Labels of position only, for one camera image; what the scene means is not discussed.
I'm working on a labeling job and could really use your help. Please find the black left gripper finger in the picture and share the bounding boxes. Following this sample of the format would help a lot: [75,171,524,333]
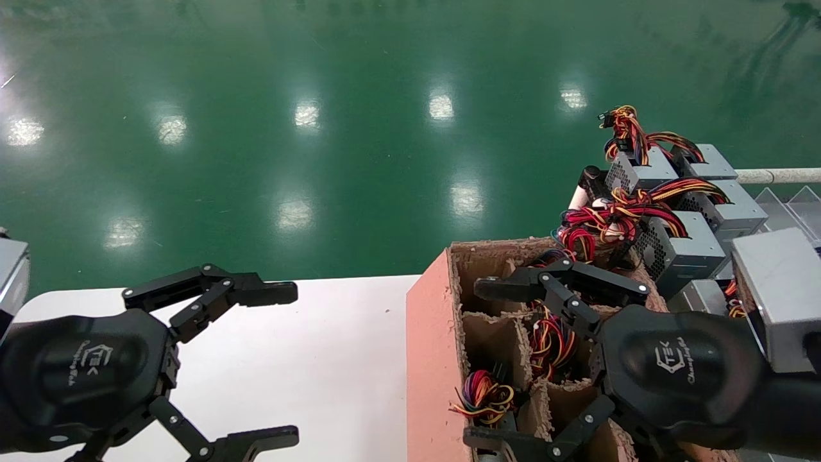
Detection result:
[64,396,300,462]

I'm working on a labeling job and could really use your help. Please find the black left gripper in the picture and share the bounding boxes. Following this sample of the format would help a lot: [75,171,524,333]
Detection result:
[0,263,299,453]

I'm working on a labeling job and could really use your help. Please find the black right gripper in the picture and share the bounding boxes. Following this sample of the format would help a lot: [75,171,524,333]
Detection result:
[473,258,780,450]

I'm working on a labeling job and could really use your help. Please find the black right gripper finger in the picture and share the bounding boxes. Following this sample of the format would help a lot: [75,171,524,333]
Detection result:
[463,395,674,462]

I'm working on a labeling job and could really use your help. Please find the multicolour power supply wire bundle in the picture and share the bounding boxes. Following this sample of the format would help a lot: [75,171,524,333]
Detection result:
[449,368,518,428]

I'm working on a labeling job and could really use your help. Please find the brown cardboard divider box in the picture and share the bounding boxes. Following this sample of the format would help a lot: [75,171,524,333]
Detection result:
[406,236,741,462]

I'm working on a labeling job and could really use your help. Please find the black pipe joint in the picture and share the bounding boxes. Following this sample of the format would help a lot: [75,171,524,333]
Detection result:
[579,166,611,201]

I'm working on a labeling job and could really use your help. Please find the grey metal power supply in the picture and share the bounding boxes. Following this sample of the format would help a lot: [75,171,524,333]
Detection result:
[606,149,679,194]
[673,181,768,254]
[679,144,738,181]
[635,212,725,299]
[667,279,738,316]

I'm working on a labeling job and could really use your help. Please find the clear plastic dividers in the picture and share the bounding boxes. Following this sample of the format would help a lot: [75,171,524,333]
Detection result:
[754,185,821,248]

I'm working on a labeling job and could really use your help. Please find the long white pipe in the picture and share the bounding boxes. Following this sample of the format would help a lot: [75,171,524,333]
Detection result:
[736,167,821,185]

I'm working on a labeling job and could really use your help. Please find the red yellow purple wire bundle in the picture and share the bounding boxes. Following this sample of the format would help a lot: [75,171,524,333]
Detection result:
[529,305,579,382]

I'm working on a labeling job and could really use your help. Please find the yellow red black wire bundle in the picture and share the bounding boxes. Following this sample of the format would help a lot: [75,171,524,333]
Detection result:
[648,178,732,206]

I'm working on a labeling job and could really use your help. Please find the orange blue red wire bundle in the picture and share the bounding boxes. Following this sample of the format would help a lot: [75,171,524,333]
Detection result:
[725,279,749,320]

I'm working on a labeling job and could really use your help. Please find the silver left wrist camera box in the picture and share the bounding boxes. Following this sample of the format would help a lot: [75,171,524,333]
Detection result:
[0,228,31,338]

